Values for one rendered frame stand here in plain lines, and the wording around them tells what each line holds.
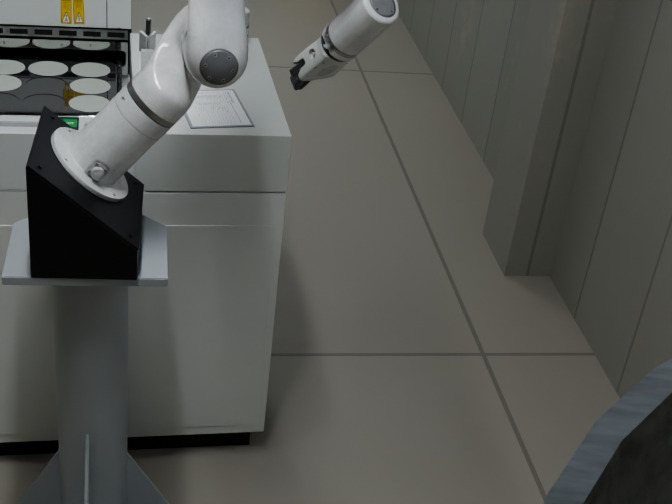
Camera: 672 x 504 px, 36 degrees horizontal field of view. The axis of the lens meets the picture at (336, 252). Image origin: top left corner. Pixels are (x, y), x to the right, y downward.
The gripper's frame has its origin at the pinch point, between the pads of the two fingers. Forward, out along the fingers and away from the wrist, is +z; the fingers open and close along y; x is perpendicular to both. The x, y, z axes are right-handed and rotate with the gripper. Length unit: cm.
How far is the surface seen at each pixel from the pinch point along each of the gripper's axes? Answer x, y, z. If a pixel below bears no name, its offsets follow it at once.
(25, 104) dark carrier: 28, -34, 59
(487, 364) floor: -73, 94, 82
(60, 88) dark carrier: 32, -22, 62
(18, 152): 10, -47, 41
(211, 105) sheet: 9.4, -2.6, 30.7
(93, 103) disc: 24, -19, 54
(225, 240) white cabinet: -20.7, -6.0, 41.4
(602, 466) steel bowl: -70, -122, -152
